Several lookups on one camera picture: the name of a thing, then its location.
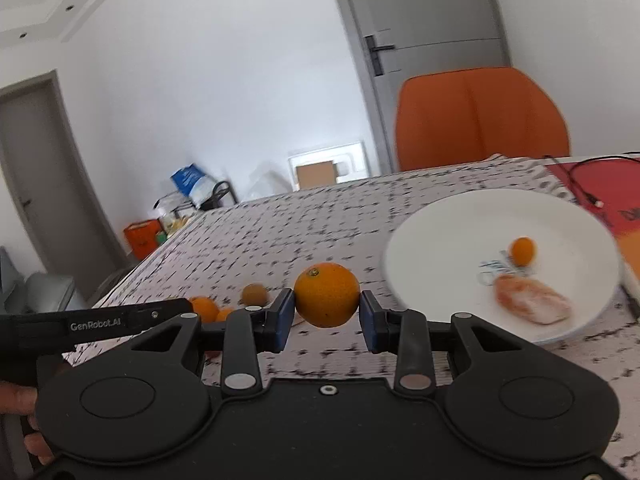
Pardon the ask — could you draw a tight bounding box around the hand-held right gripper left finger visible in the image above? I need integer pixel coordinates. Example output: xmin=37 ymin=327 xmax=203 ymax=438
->
xmin=128 ymin=288 xmax=297 ymax=397

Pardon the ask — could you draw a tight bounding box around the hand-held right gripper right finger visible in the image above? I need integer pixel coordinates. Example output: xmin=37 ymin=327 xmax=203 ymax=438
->
xmin=360 ymin=289 xmax=532 ymax=397

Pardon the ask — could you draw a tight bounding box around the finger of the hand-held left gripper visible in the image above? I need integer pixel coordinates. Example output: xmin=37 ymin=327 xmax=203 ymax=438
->
xmin=140 ymin=298 xmax=195 ymax=333

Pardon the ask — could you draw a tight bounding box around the medium tangerine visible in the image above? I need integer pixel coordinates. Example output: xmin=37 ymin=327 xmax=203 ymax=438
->
xmin=190 ymin=296 xmax=220 ymax=323

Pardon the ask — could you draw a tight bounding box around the large orange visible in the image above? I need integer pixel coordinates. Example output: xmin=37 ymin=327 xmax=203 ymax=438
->
xmin=293 ymin=262 xmax=362 ymax=329

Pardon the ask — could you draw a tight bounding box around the white oval bowl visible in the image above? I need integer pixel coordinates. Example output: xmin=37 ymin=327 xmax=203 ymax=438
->
xmin=382 ymin=189 xmax=623 ymax=345

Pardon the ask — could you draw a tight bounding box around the person's left hand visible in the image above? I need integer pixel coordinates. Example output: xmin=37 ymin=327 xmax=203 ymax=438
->
xmin=0 ymin=379 xmax=55 ymax=466

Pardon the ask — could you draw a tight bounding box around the brown kiwi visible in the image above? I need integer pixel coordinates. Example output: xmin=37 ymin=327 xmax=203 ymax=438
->
xmin=241 ymin=283 xmax=267 ymax=307

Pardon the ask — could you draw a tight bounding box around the grey sofa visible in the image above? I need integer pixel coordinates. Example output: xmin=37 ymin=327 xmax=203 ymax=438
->
xmin=0 ymin=247 xmax=86 ymax=316

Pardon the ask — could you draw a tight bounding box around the orange paper bag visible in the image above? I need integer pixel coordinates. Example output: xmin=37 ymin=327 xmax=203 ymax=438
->
xmin=123 ymin=220 xmax=163 ymax=261

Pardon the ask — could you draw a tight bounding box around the black white patterned tablecloth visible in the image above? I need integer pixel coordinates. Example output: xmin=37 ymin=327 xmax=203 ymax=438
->
xmin=62 ymin=155 xmax=640 ymax=480

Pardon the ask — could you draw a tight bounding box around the blue white bag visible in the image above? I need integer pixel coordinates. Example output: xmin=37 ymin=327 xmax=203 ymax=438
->
xmin=171 ymin=164 xmax=218 ymax=208

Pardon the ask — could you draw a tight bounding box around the brown cardboard piece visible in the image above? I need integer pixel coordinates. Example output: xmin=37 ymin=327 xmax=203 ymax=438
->
xmin=296 ymin=161 xmax=337 ymax=190

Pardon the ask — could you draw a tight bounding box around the grey side door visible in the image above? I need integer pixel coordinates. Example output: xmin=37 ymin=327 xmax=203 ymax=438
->
xmin=0 ymin=72 xmax=126 ymax=301

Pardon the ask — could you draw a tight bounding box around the white foam box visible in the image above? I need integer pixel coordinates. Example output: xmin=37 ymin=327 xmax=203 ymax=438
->
xmin=287 ymin=141 xmax=368 ymax=191

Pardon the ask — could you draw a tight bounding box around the orange chair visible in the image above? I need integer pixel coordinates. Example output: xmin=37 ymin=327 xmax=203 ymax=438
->
xmin=395 ymin=67 xmax=571 ymax=173

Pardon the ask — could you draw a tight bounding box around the red orange printed mat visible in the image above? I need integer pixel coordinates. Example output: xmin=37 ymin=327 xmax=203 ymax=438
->
xmin=545 ymin=157 xmax=640 ymax=286

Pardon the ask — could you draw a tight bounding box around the black cable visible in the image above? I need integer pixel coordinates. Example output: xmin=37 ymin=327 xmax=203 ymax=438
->
xmin=545 ymin=154 xmax=640 ymax=208

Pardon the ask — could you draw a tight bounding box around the black door handle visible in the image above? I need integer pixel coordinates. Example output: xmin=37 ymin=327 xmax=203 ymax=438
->
xmin=365 ymin=35 xmax=396 ymax=77

